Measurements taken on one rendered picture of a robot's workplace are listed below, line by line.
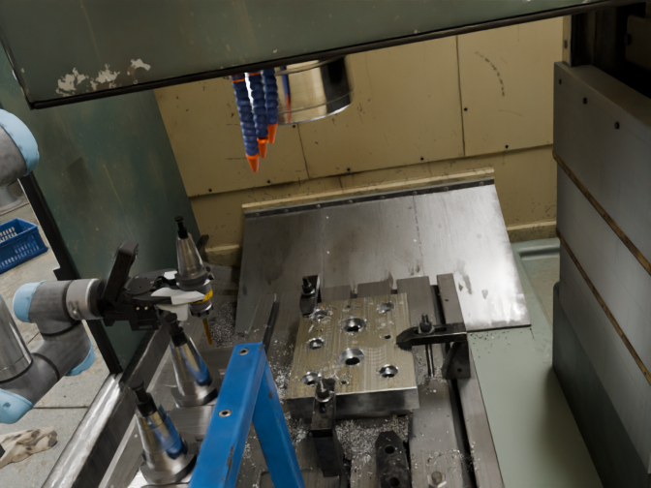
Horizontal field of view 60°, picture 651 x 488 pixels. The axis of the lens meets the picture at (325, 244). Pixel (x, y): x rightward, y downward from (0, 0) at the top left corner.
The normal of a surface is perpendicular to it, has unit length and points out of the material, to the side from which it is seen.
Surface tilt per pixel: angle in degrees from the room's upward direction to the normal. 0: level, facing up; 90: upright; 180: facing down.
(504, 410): 0
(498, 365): 0
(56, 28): 90
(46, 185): 90
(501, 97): 90
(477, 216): 24
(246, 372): 0
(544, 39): 90
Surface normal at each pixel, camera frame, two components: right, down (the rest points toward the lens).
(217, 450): -0.18, -0.87
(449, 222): -0.19, -0.60
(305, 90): 0.21, 0.43
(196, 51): -0.07, 0.48
